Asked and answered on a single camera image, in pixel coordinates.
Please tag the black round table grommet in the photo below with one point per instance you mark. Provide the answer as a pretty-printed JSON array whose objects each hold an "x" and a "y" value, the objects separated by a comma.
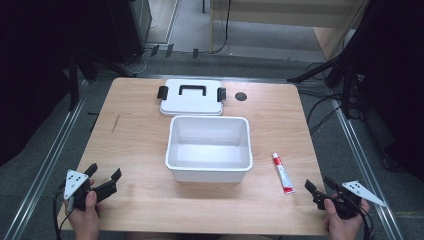
[{"x": 240, "y": 96}]

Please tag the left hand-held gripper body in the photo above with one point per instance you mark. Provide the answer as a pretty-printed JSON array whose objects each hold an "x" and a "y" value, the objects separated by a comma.
[{"x": 76, "y": 182}]

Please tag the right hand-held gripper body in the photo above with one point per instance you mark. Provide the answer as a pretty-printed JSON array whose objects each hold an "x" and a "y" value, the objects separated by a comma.
[{"x": 346, "y": 198}]

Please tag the metal floor rail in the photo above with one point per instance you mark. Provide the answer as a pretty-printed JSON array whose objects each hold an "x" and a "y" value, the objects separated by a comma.
[
  {"x": 43, "y": 170},
  {"x": 366, "y": 170}
]

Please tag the small black floor bracket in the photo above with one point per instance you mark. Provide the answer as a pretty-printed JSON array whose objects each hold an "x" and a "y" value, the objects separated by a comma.
[
  {"x": 195, "y": 53},
  {"x": 155, "y": 50}
]

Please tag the white plastic storage box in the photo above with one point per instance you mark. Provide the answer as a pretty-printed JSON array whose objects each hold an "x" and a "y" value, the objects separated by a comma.
[{"x": 209, "y": 148}]

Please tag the red and white tube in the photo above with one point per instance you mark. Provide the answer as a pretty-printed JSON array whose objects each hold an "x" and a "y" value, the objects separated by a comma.
[{"x": 283, "y": 174}]

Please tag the black tripod stand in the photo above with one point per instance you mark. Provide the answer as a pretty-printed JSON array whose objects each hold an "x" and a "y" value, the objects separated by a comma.
[{"x": 340, "y": 71}]

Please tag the light wooden furniture frame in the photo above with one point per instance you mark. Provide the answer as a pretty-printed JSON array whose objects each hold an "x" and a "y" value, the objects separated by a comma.
[{"x": 266, "y": 18}]

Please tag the person's right hand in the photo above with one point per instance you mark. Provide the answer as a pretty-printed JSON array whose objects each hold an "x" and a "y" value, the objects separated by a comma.
[{"x": 340, "y": 226}]

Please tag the dark cabinet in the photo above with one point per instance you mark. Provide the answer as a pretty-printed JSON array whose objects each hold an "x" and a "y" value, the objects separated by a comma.
[{"x": 131, "y": 30}]

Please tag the person's left hand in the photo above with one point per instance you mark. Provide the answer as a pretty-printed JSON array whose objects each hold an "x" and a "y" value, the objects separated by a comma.
[{"x": 86, "y": 216}]

